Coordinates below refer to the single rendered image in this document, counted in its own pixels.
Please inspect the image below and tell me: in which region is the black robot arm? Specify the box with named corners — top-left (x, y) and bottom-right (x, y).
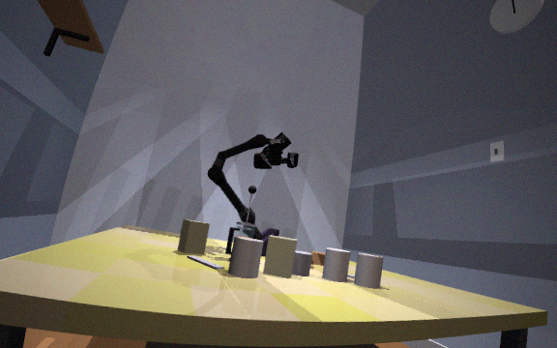
top-left (208, 132), bottom-right (291, 240)

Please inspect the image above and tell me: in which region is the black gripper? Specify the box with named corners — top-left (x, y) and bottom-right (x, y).
top-left (253, 149), bottom-right (299, 169)

